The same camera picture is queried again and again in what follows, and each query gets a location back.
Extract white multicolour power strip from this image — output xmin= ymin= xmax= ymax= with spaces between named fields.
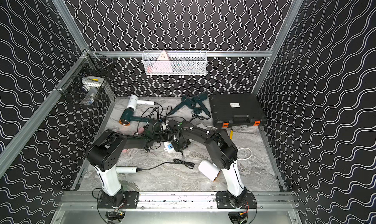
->
xmin=163 ymin=122 xmax=213 ymax=153

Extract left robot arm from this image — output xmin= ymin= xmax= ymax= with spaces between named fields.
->
xmin=85 ymin=120 xmax=173 ymax=198

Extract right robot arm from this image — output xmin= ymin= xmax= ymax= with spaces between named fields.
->
xmin=166 ymin=120 xmax=247 ymax=202

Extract pink hair dryer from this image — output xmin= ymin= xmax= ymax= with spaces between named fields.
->
xmin=122 ymin=127 xmax=145 ymax=152

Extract large green orange hair dryer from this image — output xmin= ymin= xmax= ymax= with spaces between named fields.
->
xmin=118 ymin=108 xmax=151 ymax=126

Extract white hair dryer front right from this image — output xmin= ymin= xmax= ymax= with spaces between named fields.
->
xmin=198 ymin=160 xmax=221 ymax=182

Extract small white hair dryer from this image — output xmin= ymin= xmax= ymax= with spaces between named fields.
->
xmin=127 ymin=95 xmax=155 ymax=111

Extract dark green hair dryer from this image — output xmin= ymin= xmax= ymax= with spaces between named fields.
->
xmin=167 ymin=96 xmax=196 ymax=116
xmin=192 ymin=93 xmax=211 ymax=118

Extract white hair dryer front left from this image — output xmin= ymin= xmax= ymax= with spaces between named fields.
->
xmin=116 ymin=166 xmax=139 ymax=174

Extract black plastic tool case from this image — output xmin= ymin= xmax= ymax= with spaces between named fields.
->
xmin=209 ymin=93 xmax=267 ymax=128

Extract pink triangle card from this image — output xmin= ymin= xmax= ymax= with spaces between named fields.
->
xmin=151 ymin=51 xmax=173 ymax=74

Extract white bottle in mesh basket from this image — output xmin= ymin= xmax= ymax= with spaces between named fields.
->
xmin=80 ymin=87 xmax=98 ymax=106

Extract black cable large green dryer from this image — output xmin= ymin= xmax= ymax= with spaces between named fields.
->
xmin=140 ymin=103 xmax=172 ymax=123

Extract yellow handle screwdriver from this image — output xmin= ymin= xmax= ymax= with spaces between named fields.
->
xmin=229 ymin=129 xmax=234 ymax=140

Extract white power strip cable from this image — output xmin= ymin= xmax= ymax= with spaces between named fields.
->
xmin=234 ymin=147 xmax=253 ymax=161

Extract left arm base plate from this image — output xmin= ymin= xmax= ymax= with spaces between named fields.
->
xmin=98 ymin=191 xmax=140 ymax=209

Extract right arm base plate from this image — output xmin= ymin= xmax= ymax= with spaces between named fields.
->
xmin=215 ymin=192 xmax=257 ymax=209

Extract clear wall basket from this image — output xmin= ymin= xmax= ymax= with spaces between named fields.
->
xmin=142 ymin=50 xmax=208 ymax=76

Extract black wire mesh basket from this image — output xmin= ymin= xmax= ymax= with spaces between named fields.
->
xmin=57 ymin=53 xmax=116 ymax=106

